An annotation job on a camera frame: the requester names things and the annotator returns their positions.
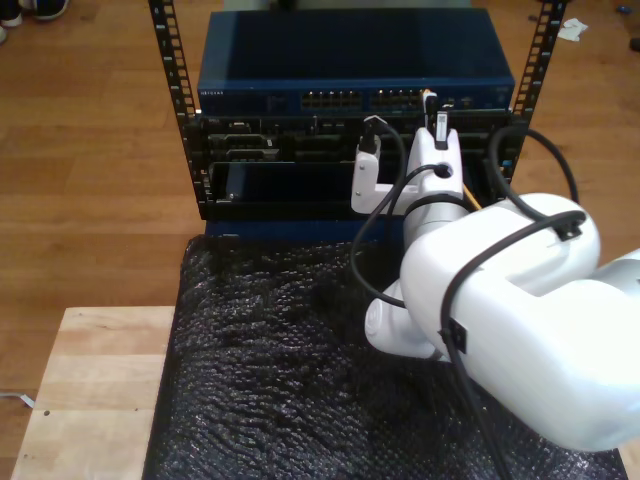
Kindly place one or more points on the black rack shelf tray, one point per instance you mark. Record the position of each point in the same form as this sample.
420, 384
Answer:
290, 200

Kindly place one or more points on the black perforated rack post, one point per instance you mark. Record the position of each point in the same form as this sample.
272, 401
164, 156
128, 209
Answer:
170, 50
542, 40

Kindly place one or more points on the black bubble wrap mat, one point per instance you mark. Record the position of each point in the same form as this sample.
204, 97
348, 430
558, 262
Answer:
275, 375

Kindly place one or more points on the blue network switch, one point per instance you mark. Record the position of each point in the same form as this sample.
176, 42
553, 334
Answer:
325, 50

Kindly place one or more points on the black rack server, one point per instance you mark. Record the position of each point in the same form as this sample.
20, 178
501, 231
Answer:
300, 142

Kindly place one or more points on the blue rack base plate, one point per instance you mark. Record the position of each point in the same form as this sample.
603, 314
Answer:
300, 230

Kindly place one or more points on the crumpled white paper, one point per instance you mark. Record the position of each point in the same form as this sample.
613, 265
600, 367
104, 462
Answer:
572, 30

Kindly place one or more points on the small blue floor object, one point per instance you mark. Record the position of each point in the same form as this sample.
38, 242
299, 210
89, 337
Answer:
622, 8

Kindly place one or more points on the dark shoe white sole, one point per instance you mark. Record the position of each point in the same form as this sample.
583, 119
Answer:
52, 10

